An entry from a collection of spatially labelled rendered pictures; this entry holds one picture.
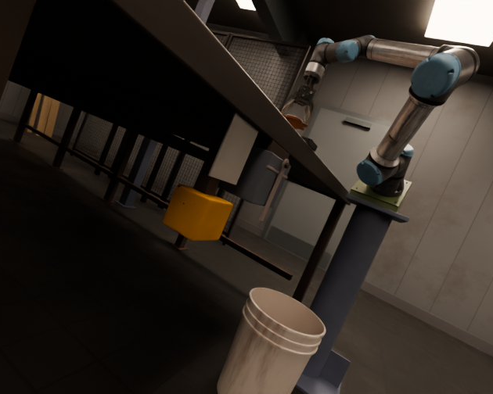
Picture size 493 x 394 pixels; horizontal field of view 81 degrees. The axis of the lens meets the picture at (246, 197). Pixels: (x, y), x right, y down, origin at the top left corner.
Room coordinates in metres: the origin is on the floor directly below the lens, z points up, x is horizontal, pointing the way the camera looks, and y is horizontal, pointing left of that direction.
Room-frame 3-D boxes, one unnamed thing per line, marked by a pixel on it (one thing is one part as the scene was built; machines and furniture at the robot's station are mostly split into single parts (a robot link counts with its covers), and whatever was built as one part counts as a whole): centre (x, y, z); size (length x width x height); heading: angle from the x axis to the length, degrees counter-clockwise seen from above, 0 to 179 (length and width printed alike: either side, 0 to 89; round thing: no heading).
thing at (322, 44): (1.25, -0.06, 1.36); 0.09 x 0.08 x 0.11; 38
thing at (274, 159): (0.70, -0.01, 0.77); 0.14 x 0.11 x 0.18; 153
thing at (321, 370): (1.38, -0.59, 0.43); 0.38 x 0.38 x 0.87; 67
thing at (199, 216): (0.54, 0.07, 0.74); 0.09 x 0.08 x 0.24; 153
